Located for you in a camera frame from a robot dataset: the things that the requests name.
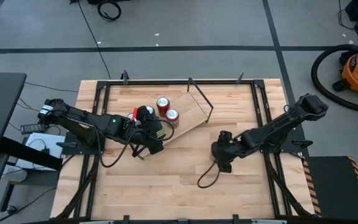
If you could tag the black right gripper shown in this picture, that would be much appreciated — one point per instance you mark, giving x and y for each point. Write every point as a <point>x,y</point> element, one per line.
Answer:
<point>225,149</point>

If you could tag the black power adapter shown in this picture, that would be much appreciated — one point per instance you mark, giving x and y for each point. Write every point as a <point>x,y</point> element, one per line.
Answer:
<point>33,128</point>

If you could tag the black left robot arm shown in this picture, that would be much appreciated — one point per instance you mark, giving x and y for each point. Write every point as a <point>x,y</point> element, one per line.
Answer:
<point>82,119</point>

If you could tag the white box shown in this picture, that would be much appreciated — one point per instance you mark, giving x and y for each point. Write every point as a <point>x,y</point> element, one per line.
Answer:
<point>37,141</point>

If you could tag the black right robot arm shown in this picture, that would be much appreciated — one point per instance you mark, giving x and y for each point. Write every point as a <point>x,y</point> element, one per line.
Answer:
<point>278,127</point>

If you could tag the black mat with hazard stripes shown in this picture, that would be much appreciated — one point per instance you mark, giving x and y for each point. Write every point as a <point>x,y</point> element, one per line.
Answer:
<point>334,189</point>

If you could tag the black metal table frame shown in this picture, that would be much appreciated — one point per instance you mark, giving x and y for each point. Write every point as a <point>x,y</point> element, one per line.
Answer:
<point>179,82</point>

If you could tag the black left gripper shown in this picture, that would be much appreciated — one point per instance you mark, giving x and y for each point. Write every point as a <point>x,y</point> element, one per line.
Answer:
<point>154,137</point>

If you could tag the green Sprite can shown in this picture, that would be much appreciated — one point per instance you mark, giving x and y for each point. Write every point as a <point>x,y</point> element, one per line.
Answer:
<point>150,109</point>

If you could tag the grey frame clamp bracket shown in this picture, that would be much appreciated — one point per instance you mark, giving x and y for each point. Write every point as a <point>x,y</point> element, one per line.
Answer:
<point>126,219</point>
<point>240,78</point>
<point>235,219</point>
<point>125,77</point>

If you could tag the wooden shelf with black legs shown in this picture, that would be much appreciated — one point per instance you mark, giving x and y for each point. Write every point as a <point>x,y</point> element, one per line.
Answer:
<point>188,109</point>

